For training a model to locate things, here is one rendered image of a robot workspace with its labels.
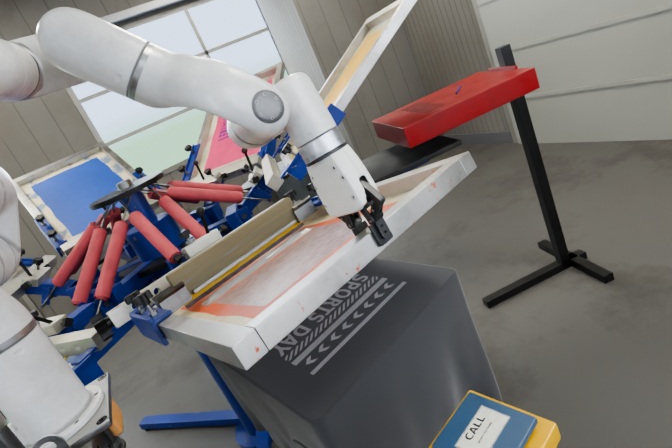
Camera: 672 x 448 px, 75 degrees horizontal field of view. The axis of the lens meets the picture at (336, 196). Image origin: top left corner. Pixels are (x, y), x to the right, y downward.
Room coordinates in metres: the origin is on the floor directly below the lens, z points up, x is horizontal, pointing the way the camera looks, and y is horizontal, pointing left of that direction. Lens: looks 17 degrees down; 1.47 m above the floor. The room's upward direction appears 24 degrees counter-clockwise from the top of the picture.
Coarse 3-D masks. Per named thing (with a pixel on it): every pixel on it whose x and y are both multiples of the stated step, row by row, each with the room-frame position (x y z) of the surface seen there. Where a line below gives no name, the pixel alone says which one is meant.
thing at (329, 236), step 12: (300, 228) 1.26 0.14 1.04; (324, 228) 1.06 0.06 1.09; (336, 228) 0.98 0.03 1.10; (348, 228) 0.91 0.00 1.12; (300, 240) 1.08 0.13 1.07; (312, 240) 1.00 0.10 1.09; (324, 240) 0.93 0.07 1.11; (336, 240) 0.87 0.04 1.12; (348, 240) 0.81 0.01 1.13; (288, 252) 1.02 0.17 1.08; (300, 252) 0.95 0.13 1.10; (312, 252) 0.88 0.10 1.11; (324, 252) 0.83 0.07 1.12; (252, 264) 1.13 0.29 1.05
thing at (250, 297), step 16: (320, 256) 0.81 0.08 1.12; (240, 272) 1.12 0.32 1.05; (256, 272) 1.00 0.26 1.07; (272, 272) 0.91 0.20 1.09; (288, 272) 0.83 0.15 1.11; (304, 272) 0.77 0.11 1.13; (240, 288) 0.93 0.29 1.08; (256, 288) 0.85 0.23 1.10; (272, 288) 0.78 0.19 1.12; (288, 288) 0.72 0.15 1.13; (224, 304) 0.87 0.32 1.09; (240, 304) 0.80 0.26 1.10; (256, 304) 0.74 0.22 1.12
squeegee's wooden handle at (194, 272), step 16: (272, 208) 1.22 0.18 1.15; (288, 208) 1.24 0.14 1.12; (256, 224) 1.17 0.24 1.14; (272, 224) 1.19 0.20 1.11; (224, 240) 1.12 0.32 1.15; (240, 240) 1.13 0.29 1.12; (256, 240) 1.15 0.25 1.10; (208, 256) 1.08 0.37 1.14; (224, 256) 1.10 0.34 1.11; (176, 272) 1.03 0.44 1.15; (192, 272) 1.05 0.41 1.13; (208, 272) 1.06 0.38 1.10; (192, 288) 1.03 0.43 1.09
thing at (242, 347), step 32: (448, 160) 0.84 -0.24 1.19; (384, 192) 1.00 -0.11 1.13; (416, 192) 0.73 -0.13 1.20; (448, 192) 0.76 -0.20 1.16; (352, 256) 0.62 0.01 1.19; (320, 288) 0.57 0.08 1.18; (192, 320) 0.74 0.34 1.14; (256, 320) 0.54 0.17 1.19; (288, 320) 0.54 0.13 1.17; (224, 352) 0.53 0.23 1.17; (256, 352) 0.50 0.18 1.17
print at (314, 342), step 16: (352, 288) 0.96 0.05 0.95; (368, 288) 0.93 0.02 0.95; (384, 288) 0.90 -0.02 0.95; (400, 288) 0.87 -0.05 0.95; (336, 304) 0.92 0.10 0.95; (352, 304) 0.89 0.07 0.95; (368, 304) 0.86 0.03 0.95; (384, 304) 0.83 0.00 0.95; (304, 320) 0.91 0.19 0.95; (320, 320) 0.88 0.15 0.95; (336, 320) 0.85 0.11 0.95; (352, 320) 0.83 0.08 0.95; (368, 320) 0.80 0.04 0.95; (288, 336) 0.87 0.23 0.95; (304, 336) 0.85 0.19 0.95; (320, 336) 0.82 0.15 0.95; (336, 336) 0.80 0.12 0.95; (352, 336) 0.77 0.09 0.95; (272, 352) 0.84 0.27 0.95; (288, 352) 0.81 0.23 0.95; (304, 352) 0.79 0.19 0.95; (320, 352) 0.77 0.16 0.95; (336, 352) 0.75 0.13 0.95; (304, 368) 0.74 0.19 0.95; (320, 368) 0.72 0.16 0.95
